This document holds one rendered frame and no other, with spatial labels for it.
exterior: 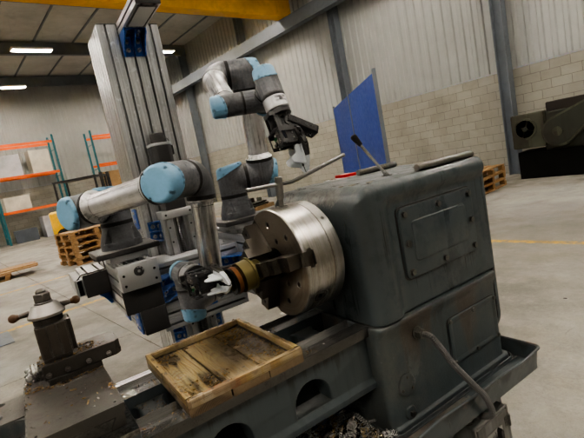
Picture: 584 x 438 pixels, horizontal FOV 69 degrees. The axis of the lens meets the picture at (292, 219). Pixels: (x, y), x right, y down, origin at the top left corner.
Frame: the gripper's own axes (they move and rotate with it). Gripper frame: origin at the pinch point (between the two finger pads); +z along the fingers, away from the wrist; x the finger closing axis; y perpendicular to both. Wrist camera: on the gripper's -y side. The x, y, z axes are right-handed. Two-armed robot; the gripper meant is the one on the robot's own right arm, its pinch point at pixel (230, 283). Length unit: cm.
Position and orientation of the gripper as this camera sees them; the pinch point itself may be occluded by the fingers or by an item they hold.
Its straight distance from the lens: 114.1
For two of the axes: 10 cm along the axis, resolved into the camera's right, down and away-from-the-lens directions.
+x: -1.9, -9.7, -1.4
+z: 5.4, 0.1, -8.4
